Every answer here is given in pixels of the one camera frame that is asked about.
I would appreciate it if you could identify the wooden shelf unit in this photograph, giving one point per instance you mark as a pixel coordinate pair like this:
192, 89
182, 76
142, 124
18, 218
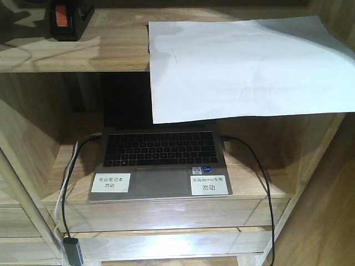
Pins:
49, 99

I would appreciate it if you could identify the grey open laptop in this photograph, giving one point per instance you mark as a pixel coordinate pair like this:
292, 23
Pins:
160, 158

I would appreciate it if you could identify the white left label sticker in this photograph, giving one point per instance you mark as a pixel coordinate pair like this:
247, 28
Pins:
111, 183

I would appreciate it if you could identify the white right label sticker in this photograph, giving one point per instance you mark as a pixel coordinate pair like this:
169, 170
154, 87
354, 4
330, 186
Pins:
214, 185

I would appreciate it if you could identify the white label sticker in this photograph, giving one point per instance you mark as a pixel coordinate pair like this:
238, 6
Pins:
111, 183
214, 185

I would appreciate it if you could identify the black orange stapler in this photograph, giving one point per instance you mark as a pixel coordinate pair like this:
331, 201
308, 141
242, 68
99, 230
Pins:
69, 19

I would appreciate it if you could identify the white paper sheet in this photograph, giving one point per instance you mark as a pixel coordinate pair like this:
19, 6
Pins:
263, 67

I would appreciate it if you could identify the grey usb hub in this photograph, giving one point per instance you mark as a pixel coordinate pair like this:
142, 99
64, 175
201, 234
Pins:
73, 251

